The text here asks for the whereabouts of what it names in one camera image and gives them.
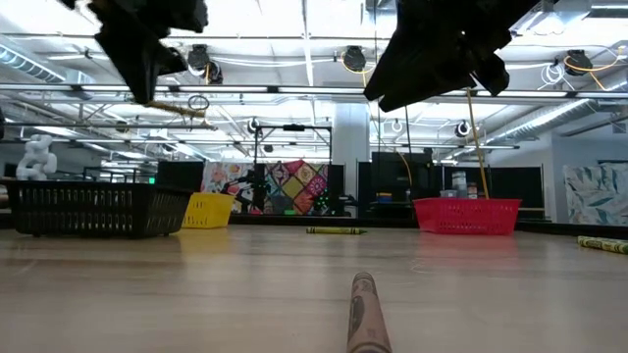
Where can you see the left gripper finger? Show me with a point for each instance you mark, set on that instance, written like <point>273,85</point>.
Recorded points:
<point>122,54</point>
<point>147,68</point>

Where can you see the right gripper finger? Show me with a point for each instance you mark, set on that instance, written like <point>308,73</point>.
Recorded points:
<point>436,78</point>
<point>400,64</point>

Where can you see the black plastic basket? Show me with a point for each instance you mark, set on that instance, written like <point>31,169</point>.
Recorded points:
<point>98,211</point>

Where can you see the white building column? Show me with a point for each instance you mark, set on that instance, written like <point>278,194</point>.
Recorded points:
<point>350,162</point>

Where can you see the black cabinet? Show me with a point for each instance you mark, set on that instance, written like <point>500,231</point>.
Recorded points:
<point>387,176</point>

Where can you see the stacked storage containers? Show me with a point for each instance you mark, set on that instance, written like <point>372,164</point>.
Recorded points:
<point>461,186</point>

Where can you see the black box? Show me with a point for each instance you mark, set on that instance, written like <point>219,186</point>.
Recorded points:
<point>179,175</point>

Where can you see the floral pattern panel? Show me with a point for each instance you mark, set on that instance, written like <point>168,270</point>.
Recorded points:
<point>221,179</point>

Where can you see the white twisted sculpture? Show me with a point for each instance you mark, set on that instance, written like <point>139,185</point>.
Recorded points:
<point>36,159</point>

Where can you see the black partition board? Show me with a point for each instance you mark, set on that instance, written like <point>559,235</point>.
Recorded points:
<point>515,191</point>

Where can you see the red plastic basket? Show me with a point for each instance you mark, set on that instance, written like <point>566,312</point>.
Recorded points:
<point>466,216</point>

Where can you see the yellow plastic basket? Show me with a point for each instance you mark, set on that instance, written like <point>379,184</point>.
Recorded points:
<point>208,211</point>

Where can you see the colourful patchwork quilt panel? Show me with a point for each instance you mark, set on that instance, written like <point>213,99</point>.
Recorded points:
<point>294,188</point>

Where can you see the green crayon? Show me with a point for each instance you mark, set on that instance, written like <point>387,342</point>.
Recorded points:
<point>338,230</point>

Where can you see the leaf pattern panel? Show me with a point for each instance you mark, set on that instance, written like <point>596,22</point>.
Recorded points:
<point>598,196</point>

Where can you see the brown crayon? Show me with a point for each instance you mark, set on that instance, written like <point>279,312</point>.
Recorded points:
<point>368,318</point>

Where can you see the black metal frame rig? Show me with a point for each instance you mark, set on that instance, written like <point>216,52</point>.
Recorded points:
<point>294,127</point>

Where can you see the black aluminium table frame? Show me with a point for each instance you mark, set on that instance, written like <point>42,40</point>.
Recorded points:
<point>294,220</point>

